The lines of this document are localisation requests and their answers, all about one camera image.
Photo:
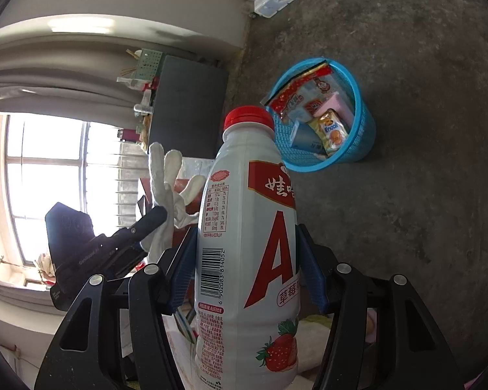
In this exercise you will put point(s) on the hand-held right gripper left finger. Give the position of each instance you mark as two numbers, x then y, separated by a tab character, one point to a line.
183	276

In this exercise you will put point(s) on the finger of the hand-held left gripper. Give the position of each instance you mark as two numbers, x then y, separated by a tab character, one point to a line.
146	221
134	262

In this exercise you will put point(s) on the dark cabinet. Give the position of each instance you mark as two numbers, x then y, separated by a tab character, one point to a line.
187	105

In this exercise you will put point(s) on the yellow snack packet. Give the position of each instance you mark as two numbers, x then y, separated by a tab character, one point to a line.
331	132

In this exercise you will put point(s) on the metal balcony railing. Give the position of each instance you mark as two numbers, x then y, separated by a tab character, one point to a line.
132	178

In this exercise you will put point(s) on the blue plastic basket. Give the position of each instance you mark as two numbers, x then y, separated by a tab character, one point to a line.
362	130

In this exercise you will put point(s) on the green plastic basket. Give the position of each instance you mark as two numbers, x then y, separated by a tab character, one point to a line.
148	65

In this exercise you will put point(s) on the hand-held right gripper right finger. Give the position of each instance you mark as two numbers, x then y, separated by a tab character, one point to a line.
311	276

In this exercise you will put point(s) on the white bottle with red cap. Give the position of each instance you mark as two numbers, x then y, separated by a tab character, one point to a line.
236	211

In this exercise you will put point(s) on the red thermos bottle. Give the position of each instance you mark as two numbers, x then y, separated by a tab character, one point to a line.
130	135

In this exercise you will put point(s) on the red and white clear packet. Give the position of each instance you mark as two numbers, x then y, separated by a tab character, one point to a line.
301	89

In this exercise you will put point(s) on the white glove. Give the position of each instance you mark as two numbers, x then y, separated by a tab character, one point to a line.
162	187

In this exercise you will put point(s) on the pink knitted cloth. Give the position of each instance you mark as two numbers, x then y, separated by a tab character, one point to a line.
335	105

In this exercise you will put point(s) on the beige curtain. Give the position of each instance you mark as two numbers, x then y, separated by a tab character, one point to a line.
85	61

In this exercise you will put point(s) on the window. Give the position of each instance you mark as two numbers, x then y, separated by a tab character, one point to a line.
53	187

